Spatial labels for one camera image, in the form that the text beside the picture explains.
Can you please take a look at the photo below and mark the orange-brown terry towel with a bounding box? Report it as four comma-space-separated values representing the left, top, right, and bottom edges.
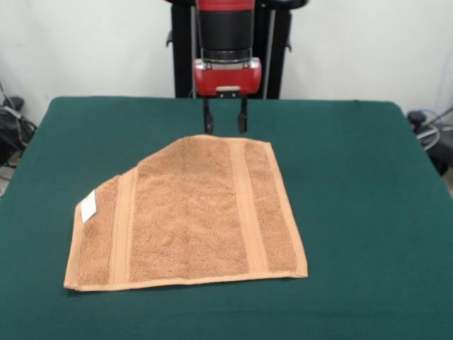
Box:
62, 134, 309, 294

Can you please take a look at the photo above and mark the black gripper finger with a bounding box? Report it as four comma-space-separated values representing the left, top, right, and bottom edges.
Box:
236, 95, 249, 134
202, 96, 215, 135

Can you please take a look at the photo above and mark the dark green table cloth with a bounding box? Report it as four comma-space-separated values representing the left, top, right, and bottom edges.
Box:
0, 96, 453, 340

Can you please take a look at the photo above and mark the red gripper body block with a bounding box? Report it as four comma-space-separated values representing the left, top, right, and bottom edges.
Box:
193, 57, 263, 99

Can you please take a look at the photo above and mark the black equipment with cables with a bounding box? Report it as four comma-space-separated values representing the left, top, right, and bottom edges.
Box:
0, 95, 38, 169

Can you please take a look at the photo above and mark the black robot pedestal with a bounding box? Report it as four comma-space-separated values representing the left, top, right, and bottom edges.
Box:
164, 0, 309, 100

